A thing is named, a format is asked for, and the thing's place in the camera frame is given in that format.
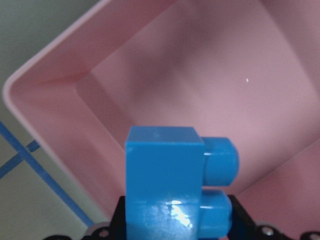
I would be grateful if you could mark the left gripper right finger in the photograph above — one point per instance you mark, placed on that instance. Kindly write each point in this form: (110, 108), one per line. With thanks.
(244, 227)

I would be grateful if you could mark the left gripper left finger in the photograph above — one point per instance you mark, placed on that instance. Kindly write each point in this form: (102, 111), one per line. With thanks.
(116, 229)

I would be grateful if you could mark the blue toy block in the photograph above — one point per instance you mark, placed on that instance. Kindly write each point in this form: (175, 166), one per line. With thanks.
(173, 184)

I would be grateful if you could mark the pink plastic box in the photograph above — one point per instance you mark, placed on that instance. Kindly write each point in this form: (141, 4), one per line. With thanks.
(248, 70)

